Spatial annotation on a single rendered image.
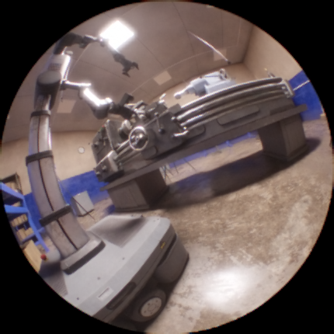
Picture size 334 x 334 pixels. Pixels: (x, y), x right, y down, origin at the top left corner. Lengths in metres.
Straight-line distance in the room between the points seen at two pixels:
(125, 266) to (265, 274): 0.43
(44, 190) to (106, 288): 0.33
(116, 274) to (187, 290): 0.27
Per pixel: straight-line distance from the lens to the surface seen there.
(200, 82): 1.27
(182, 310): 0.46
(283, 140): 1.21
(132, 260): 0.29
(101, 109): 0.53
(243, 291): 0.45
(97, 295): 0.30
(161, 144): 0.83
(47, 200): 0.41
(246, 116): 1.03
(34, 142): 0.49
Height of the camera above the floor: 0.44
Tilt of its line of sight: 4 degrees down
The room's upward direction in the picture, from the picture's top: 23 degrees counter-clockwise
